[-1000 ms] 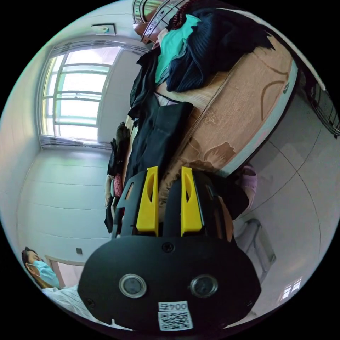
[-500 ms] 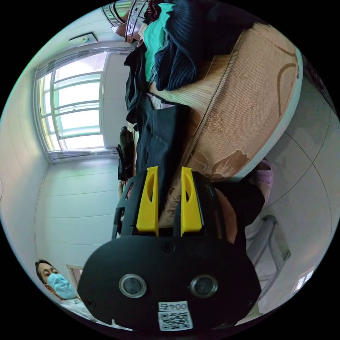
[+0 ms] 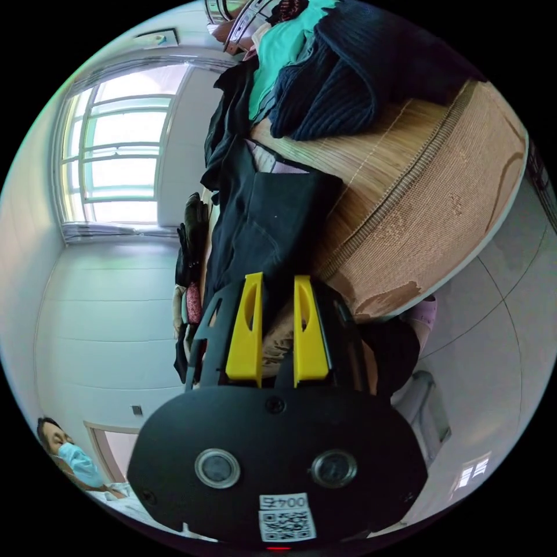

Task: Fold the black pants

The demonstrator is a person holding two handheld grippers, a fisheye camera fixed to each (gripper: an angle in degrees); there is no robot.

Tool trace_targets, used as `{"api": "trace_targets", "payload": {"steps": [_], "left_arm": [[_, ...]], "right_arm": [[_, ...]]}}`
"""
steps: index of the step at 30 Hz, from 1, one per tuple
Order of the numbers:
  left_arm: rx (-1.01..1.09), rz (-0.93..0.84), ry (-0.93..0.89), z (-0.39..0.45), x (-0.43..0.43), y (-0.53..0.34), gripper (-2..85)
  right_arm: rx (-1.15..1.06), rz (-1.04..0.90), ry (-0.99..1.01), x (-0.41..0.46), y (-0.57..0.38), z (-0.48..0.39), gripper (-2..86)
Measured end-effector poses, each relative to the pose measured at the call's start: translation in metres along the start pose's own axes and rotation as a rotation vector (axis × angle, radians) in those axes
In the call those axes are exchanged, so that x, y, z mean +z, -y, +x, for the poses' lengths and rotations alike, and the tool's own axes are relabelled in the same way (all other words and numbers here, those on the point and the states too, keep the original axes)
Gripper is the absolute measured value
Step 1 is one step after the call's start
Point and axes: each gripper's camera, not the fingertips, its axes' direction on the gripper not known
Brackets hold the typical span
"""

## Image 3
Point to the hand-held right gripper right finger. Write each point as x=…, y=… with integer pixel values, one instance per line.
x=310, y=344

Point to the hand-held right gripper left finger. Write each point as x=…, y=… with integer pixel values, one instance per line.
x=243, y=339

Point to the black pants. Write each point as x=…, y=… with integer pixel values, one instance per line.
x=261, y=226

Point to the door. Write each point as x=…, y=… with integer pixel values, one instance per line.
x=114, y=452

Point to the bed with woven mat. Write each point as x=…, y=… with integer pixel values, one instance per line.
x=413, y=196

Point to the person's body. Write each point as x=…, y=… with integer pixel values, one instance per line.
x=80, y=467

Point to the window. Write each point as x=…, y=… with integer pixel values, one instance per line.
x=122, y=152

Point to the pile of clothes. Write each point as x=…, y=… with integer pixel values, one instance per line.
x=330, y=100

